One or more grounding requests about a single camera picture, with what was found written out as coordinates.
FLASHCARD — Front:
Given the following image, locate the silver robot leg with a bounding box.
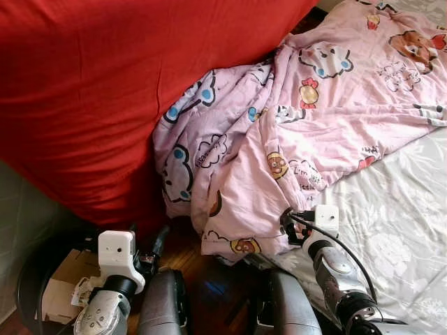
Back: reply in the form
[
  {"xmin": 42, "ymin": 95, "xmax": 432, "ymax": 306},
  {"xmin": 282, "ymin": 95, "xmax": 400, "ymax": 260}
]
[
  {"xmin": 136, "ymin": 269, "xmax": 189, "ymax": 335},
  {"xmin": 255, "ymin": 269, "xmax": 322, "ymax": 335}
]

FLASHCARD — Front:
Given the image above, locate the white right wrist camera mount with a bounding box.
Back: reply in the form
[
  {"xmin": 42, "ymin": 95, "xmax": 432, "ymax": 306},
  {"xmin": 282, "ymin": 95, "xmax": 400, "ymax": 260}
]
[{"xmin": 314, "ymin": 204, "xmax": 340, "ymax": 238}]

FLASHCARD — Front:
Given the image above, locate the beige floral bed sheet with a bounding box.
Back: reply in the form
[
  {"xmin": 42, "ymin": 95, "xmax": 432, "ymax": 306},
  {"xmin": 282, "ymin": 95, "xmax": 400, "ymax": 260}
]
[{"xmin": 241, "ymin": 0, "xmax": 447, "ymax": 335}]

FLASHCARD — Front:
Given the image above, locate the silver right robot leg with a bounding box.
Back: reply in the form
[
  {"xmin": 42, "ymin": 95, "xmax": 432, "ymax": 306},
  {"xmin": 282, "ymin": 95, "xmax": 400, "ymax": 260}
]
[{"xmin": 255, "ymin": 269, "xmax": 322, "ymax": 335}]

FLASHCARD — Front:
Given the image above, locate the large red cushion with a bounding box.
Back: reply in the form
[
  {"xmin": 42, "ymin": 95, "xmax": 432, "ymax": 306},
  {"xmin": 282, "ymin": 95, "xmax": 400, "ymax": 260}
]
[{"xmin": 0, "ymin": 0, "xmax": 318, "ymax": 228}]

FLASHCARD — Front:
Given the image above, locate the silver left robot leg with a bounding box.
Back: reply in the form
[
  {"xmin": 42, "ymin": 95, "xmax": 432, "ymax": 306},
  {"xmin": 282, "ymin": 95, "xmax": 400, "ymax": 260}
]
[{"xmin": 136, "ymin": 269, "xmax": 189, "ymax": 335}]

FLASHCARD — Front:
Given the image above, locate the pink cartoon print blanket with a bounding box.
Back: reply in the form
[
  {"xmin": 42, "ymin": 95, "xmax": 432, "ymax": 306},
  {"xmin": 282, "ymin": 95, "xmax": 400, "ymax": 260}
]
[{"xmin": 152, "ymin": 0, "xmax": 447, "ymax": 265}]

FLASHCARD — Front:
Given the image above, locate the black round bin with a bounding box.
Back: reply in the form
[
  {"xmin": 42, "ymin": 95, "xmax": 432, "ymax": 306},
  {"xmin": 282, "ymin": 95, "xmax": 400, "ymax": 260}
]
[{"xmin": 15, "ymin": 230, "xmax": 140, "ymax": 335}]

